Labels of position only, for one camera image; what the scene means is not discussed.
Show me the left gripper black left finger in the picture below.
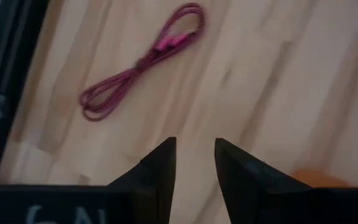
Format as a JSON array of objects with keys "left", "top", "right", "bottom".
[{"left": 0, "top": 136, "right": 177, "bottom": 224}]

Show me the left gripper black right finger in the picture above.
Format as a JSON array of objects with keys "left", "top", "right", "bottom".
[{"left": 214, "top": 138, "right": 358, "bottom": 224}]

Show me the black aluminium table frame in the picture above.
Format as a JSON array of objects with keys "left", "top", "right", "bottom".
[{"left": 0, "top": 0, "right": 50, "bottom": 189}]

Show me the magenta braided USB-C cable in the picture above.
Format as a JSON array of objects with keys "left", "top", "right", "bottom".
[{"left": 78, "top": 2, "right": 205, "bottom": 122}]

